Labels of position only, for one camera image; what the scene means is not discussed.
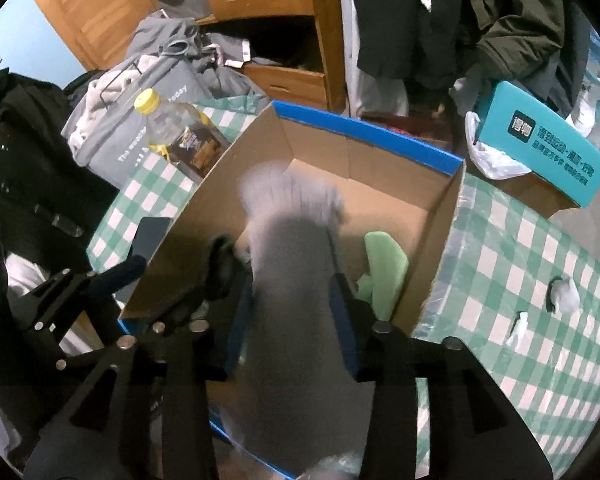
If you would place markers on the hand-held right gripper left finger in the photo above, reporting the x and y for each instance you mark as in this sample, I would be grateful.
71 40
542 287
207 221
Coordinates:
237 330

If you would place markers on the black bag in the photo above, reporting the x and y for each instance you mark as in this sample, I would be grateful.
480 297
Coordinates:
35 175

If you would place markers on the grey hoodie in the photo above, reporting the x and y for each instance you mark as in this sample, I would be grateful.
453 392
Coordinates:
180 40

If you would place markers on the grey plastic bag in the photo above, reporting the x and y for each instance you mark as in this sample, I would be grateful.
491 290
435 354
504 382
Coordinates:
470 92

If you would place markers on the olive jacket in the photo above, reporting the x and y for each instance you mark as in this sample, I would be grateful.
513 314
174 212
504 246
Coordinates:
525 25

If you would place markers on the small white tissue scrap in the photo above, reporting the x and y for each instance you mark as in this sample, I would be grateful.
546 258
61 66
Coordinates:
517 332

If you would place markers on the oil bottle with yellow cap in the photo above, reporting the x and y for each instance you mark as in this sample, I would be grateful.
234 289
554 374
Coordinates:
180 135

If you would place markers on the teal box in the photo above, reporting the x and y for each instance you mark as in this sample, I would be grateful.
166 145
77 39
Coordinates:
540 145

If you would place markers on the long dark grey sock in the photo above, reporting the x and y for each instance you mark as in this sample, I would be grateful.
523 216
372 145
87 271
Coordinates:
295 285

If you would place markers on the small brown cardboard box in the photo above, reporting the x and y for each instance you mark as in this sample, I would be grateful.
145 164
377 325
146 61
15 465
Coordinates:
540 190

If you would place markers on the green checkered tablecloth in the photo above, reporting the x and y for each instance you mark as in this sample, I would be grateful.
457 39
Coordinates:
505 270

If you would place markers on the dark blue flat object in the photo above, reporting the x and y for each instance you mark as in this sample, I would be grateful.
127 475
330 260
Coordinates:
150 240

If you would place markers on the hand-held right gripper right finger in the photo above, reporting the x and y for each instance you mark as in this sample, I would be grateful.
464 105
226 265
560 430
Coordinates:
347 330

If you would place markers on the wooden wardrobe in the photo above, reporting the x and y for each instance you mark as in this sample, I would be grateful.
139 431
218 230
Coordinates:
105 5

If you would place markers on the grey tote bag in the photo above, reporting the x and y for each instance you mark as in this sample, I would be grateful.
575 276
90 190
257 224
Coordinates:
115 145

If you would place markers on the white plastic bag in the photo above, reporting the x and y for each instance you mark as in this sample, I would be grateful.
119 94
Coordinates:
490 160

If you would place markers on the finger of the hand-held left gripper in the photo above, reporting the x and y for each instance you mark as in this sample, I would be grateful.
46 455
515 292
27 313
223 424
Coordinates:
222 270
122 272

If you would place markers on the light green cloth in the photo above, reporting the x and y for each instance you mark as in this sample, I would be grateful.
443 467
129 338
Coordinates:
385 265

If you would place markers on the light grey garment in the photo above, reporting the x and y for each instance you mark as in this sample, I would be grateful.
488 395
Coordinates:
380 95

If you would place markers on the crumpled white tissue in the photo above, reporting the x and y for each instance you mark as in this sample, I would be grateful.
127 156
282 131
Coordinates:
565 295

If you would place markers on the black jacket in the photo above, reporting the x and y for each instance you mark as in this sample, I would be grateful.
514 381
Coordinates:
405 15

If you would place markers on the cardboard box with blue rim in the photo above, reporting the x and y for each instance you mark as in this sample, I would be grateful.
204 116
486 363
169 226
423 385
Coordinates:
420 230

